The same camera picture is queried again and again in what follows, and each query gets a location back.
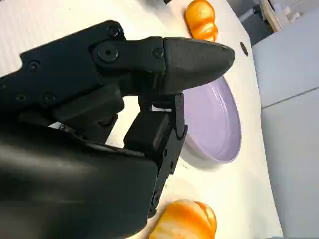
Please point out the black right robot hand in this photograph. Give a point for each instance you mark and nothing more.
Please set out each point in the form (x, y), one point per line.
(74, 174)

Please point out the orange and white toy bread roll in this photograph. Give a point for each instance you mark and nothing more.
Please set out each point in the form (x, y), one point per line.
(199, 15)
(184, 221)

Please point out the lilac plate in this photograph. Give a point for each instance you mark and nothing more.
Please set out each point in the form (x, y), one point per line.
(211, 119)

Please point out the grey partition panel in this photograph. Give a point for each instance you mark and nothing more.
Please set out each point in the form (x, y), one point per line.
(291, 137)

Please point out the light wooden desk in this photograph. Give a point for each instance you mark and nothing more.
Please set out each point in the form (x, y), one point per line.
(276, 12)

